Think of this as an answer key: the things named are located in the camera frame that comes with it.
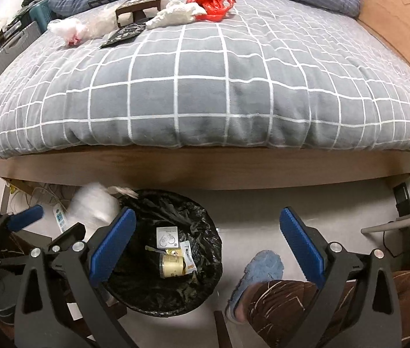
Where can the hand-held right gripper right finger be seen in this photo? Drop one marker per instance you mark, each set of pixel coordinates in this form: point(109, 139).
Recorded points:
point(302, 246)

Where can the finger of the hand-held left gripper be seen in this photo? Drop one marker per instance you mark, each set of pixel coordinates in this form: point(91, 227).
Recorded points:
point(67, 235)
point(27, 217)

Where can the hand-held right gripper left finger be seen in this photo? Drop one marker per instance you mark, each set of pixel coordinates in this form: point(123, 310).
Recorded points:
point(114, 246)

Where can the white bag with tag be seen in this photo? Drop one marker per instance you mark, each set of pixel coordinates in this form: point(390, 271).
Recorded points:
point(92, 206)

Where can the white cardboard box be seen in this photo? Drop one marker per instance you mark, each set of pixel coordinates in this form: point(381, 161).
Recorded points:
point(167, 237)

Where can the yellow yogurt cup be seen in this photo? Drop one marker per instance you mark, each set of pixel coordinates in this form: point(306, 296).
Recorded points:
point(171, 264)

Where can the trash bin with black liner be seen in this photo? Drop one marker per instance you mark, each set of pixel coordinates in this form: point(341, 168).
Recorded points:
point(147, 297)

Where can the yellow snack packet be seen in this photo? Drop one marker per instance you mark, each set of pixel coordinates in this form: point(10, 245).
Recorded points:
point(187, 257)

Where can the clear plastic bag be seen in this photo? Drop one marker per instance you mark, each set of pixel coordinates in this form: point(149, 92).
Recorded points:
point(63, 27)

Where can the black printed packet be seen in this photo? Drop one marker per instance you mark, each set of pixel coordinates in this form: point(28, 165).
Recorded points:
point(123, 34)

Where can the clear bubble wrap bag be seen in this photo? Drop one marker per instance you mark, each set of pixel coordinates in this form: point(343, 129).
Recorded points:
point(99, 21)

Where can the white tissue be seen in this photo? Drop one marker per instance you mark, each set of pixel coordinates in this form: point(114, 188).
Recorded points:
point(172, 16)

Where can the red plastic bag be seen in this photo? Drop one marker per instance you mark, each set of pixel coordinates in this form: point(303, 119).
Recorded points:
point(212, 3)

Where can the white power strip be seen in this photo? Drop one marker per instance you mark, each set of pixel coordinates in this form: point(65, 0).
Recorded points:
point(61, 219)

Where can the blue fluffy slipper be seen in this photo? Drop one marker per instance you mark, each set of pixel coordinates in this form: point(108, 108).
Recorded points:
point(262, 264)

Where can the person's brown pants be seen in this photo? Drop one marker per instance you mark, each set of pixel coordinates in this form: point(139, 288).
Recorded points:
point(281, 304)

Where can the grey suitcase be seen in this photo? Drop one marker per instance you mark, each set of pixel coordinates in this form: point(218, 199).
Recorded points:
point(9, 50)

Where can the teal suitcase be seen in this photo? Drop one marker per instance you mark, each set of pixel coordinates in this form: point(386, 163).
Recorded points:
point(42, 12)

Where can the brown printed cardboard box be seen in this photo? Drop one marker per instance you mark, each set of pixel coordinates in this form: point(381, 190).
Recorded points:
point(143, 0)

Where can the wooden headboard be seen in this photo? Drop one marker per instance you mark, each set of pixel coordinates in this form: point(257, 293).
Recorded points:
point(400, 14)

